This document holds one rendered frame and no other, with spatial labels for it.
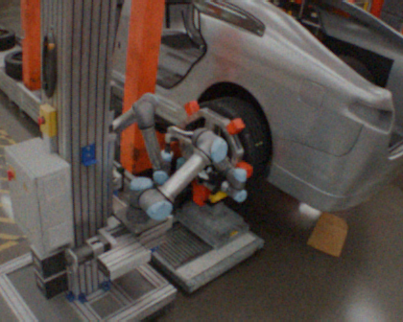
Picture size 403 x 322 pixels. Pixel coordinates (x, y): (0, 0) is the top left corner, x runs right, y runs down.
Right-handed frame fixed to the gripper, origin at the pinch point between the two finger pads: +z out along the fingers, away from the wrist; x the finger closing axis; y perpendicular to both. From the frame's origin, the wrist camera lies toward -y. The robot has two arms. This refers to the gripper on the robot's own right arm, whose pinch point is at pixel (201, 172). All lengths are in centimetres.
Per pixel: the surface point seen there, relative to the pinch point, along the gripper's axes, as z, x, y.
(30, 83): 252, 8, -22
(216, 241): -6, -23, -67
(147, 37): 60, 6, 74
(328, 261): -71, -96, -83
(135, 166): 59, 7, -24
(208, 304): -38, 15, -83
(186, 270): -9, 11, -75
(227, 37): 33, -43, 77
